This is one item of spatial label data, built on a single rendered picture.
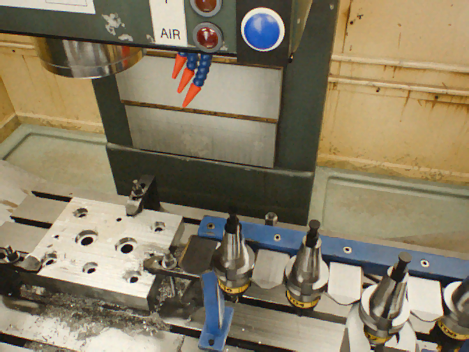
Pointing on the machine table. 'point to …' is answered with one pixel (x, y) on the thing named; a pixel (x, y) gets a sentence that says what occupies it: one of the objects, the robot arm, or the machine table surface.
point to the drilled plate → (61, 279)
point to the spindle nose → (84, 57)
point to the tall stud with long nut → (271, 219)
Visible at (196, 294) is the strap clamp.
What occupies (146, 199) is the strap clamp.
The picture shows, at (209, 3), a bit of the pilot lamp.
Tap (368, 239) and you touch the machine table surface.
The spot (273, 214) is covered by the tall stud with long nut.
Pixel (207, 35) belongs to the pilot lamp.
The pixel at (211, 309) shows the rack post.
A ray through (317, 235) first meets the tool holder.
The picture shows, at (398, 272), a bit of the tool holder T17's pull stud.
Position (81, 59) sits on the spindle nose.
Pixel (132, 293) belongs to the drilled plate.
